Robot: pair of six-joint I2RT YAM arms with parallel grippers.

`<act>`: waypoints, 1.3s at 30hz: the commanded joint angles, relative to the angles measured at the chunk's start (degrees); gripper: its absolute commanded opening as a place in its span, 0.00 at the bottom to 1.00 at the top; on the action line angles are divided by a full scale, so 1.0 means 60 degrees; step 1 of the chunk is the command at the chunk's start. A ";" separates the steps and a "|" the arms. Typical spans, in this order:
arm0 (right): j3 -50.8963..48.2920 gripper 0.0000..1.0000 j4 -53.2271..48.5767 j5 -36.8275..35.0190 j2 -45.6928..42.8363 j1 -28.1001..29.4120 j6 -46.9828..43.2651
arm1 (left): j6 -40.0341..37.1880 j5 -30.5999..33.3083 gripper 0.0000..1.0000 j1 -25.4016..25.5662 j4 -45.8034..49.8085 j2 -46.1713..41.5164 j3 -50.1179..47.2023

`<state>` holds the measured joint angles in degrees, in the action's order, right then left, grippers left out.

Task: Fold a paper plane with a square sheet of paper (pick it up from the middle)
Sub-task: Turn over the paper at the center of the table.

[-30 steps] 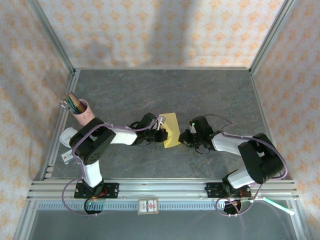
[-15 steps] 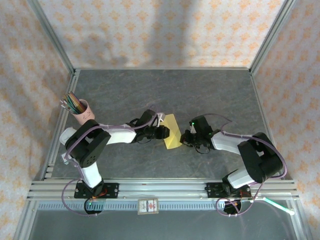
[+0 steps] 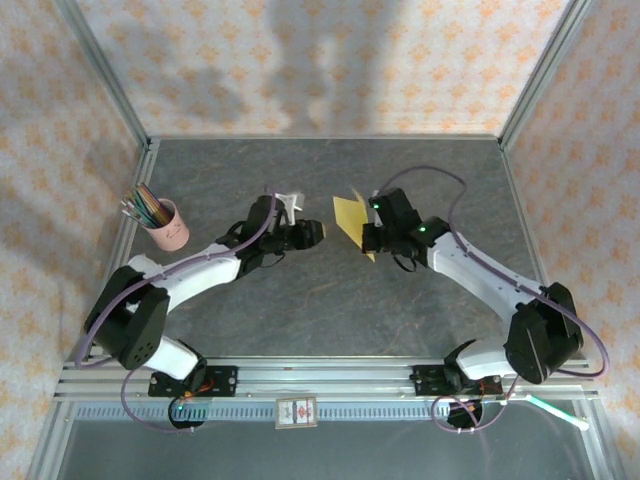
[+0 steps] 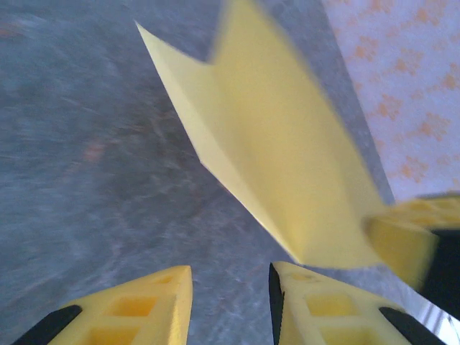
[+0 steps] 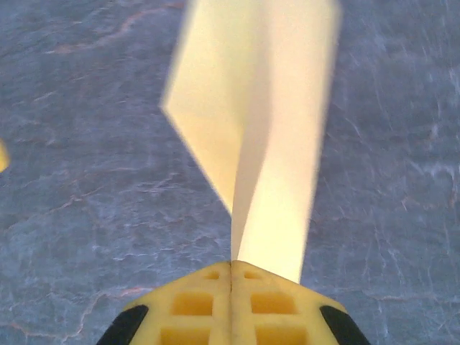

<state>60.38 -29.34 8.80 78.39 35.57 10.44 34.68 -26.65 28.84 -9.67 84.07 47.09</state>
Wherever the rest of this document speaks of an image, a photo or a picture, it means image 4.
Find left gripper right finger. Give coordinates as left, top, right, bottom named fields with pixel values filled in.
left=268, top=261, right=446, bottom=345

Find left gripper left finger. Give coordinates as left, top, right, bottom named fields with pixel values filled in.
left=14, top=265, right=193, bottom=345

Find yellow paper sheet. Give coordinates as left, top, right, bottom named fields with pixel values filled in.
left=135, top=0, right=389, bottom=269

